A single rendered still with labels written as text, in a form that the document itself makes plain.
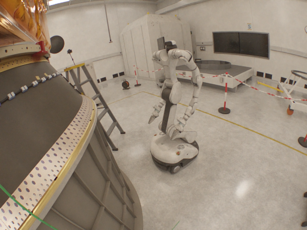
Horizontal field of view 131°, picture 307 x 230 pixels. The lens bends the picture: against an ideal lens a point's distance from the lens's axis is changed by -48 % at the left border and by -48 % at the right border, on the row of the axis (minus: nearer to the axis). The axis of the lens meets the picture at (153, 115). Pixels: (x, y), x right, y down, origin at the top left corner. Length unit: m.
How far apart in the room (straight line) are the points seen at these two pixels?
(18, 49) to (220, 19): 7.96
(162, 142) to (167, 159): 0.34
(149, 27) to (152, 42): 0.73
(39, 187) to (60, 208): 0.14
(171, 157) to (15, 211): 1.48
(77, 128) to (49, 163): 0.25
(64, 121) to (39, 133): 0.16
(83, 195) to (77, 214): 0.10
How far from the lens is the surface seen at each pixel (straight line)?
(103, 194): 0.89
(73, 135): 0.66
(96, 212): 0.84
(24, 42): 0.92
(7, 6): 0.71
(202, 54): 8.64
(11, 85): 0.70
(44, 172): 0.55
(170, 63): 1.36
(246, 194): 1.82
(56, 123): 0.67
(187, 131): 1.74
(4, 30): 0.68
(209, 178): 1.82
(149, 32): 6.24
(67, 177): 0.55
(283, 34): 7.22
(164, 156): 1.61
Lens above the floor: 1.49
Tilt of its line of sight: 28 degrees down
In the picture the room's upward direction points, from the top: 9 degrees counter-clockwise
